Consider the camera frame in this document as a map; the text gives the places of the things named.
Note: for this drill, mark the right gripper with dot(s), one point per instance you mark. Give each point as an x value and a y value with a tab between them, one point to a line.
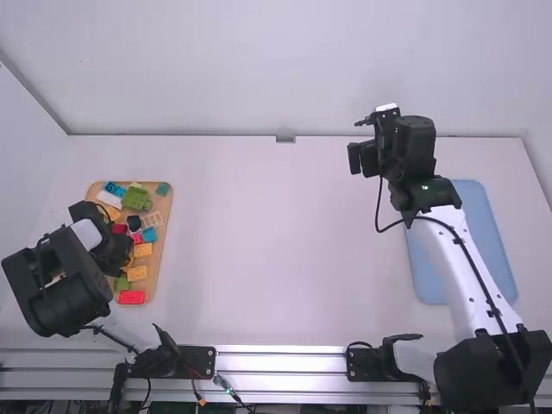
386	146

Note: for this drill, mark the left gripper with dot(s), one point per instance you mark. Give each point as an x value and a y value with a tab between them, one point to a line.
113	250

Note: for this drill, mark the yellow toy brick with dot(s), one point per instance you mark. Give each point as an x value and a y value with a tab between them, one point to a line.
137	273
143	250
113	213

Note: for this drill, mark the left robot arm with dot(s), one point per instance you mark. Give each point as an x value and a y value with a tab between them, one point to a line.
56	280

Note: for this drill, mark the red toy brick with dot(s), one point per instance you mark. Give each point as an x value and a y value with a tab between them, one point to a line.
120	229
132	297

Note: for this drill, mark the pink toy brick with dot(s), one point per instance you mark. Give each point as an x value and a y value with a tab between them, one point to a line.
137	239

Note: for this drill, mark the black toy brick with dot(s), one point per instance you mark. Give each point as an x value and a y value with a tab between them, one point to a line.
134	222

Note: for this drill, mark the small green toy brick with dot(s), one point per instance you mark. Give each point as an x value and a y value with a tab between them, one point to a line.
121	284

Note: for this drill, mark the teal toy brick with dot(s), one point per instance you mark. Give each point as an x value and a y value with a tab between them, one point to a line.
150	235
162	190

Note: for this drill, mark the tan tray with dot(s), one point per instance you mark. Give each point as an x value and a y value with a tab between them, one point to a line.
161	241

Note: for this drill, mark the clear toy brick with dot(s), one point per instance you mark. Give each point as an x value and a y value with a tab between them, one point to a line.
153	219

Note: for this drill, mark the white toy brick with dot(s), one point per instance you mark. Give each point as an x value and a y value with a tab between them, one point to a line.
108	199

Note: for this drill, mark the large green toy brick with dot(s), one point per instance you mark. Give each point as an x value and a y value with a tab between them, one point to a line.
136	198

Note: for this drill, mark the light blue toy brick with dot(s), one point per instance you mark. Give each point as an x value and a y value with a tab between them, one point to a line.
114	189

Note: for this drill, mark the blue mat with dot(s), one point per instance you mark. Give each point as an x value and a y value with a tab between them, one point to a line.
487	241

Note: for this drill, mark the silver rails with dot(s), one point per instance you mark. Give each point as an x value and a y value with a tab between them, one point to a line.
280	366

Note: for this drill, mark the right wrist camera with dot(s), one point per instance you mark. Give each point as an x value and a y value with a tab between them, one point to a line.
387	108

